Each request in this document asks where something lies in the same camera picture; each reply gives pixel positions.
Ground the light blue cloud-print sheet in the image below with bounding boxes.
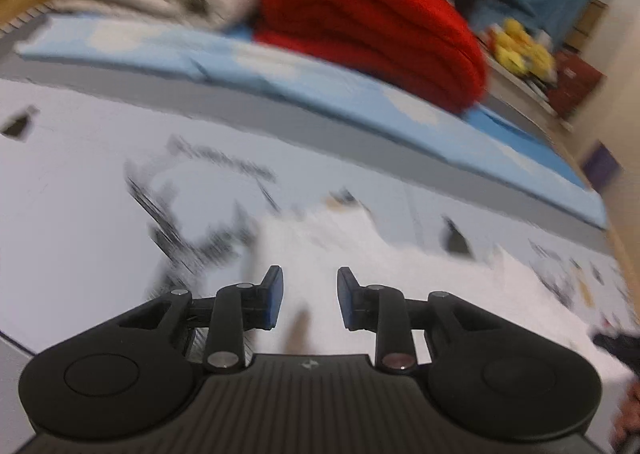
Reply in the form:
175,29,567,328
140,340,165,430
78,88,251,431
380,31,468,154
15,17,608,230

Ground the dark red cushion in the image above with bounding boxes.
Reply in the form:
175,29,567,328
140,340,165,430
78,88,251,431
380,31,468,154
547,52,603,117

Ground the wooden bed side rail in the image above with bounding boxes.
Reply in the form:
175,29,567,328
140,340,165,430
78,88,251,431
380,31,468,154
550,124,640,285

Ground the grey deer-print bed sheet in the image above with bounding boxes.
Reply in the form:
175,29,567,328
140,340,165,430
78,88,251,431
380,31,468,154
0,54,640,385

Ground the purple board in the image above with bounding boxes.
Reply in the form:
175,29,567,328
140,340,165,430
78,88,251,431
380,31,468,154
582,141,621,195

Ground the white small shirt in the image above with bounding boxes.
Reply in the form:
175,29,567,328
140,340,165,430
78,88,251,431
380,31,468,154
247,204,638,385

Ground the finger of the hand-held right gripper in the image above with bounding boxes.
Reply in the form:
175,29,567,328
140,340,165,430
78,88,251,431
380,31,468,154
592,332,640,378

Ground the white window sill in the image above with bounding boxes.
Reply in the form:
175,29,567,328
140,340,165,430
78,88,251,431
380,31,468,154
477,49,576,135

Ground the red folded blanket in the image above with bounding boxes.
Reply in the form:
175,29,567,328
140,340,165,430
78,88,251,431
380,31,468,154
252,0,488,115

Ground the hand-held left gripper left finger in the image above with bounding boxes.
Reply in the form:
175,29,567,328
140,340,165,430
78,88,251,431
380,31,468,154
117,265,285,374

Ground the person's right hand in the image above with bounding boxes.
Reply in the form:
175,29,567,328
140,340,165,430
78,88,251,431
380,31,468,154
611,374,640,453

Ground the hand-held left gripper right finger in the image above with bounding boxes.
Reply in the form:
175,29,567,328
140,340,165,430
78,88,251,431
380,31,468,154
336,266,502,373

